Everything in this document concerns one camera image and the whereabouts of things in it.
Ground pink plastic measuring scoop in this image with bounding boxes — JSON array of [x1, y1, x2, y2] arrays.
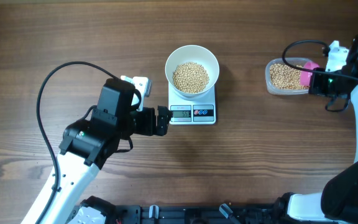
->
[[300, 61, 319, 86]]

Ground left black cable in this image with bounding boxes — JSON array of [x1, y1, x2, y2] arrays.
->
[[35, 61, 142, 224]]

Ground soybeans in bowl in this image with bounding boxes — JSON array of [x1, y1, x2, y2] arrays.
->
[[173, 62, 209, 93]]

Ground clear plastic container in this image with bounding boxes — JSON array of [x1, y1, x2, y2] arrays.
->
[[265, 58, 309, 95]]

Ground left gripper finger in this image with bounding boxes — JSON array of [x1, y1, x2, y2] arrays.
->
[[157, 106, 173, 122], [155, 119, 169, 136]]

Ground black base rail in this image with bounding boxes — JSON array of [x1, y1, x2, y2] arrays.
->
[[73, 203, 279, 224]]

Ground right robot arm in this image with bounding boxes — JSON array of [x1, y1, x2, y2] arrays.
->
[[271, 35, 358, 223]]

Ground soybeans in container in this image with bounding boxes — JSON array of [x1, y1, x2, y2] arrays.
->
[[269, 63, 308, 90]]

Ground white bowl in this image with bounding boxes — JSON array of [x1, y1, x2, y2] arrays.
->
[[165, 45, 220, 98]]

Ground white digital kitchen scale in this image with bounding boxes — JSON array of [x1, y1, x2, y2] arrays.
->
[[168, 85, 217, 125]]

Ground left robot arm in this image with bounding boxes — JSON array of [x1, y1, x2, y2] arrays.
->
[[23, 76, 172, 223]]

